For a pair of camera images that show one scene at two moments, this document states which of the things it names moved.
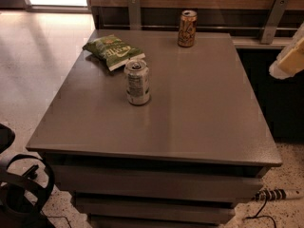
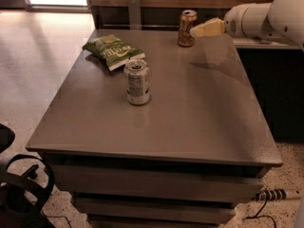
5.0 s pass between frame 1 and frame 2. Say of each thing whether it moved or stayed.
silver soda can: stayed
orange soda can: stayed
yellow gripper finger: moved
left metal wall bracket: stayed
